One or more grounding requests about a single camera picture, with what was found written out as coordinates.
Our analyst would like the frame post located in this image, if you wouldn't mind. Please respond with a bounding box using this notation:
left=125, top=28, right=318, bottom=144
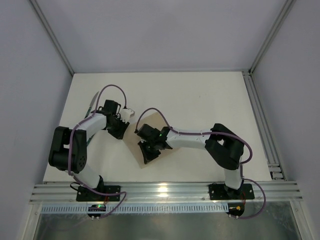
left=248, top=0, right=296, bottom=75
left=27, top=0, right=75, bottom=77

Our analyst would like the front aluminium rail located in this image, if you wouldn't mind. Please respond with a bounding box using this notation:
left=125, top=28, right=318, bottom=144
left=29, top=180, right=303, bottom=204

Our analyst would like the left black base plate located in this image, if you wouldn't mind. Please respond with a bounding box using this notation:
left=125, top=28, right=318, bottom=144
left=69, top=184, right=122, bottom=202

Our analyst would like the beige cloth napkin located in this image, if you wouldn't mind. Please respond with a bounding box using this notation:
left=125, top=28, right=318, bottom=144
left=122, top=112, right=180, bottom=169

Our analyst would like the green handled knife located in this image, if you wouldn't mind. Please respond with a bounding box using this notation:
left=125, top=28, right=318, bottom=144
left=85, top=91, right=99, bottom=147

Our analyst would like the left controller board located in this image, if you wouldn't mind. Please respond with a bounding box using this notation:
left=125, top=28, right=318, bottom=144
left=87, top=204, right=107, bottom=220

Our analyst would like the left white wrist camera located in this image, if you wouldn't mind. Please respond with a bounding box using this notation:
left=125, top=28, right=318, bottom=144
left=120, top=108, right=135, bottom=122

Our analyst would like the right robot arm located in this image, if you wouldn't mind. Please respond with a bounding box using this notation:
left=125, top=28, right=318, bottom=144
left=134, top=123, right=244, bottom=199

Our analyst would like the right controller board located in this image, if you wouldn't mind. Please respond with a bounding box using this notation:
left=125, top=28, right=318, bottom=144
left=226, top=203, right=245, bottom=219

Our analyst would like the controller board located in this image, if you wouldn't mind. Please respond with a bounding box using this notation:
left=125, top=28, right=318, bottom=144
left=226, top=203, right=245, bottom=219
left=87, top=204, right=107, bottom=220

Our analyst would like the left frame post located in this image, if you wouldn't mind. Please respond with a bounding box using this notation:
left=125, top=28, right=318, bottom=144
left=27, top=0, right=75, bottom=77

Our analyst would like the right frame post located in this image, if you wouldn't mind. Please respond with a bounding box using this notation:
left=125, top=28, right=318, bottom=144
left=248, top=0, right=296, bottom=75

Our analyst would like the right aluminium side rail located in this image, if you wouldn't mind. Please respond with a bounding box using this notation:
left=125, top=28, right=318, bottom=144
left=242, top=70, right=287, bottom=181

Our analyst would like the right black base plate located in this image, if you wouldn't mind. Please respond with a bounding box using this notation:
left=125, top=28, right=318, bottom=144
left=208, top=183, right=255, bottom=200

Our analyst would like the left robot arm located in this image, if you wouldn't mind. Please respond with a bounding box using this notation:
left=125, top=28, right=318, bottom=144
left=48, top=100, right=135, bottom=202

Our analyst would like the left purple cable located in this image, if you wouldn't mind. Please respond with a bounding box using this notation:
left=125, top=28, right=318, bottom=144
left=66, top=84, right=128, bottom=220

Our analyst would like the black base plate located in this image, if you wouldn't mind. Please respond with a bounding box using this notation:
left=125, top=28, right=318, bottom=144
left=208, top=183, right=255, bottom=200
left=69, top=184, right=122, bottom=202

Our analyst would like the slotted cable duct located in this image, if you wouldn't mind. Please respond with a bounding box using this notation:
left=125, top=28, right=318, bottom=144
left=40, top=202, right=228, bottom=214

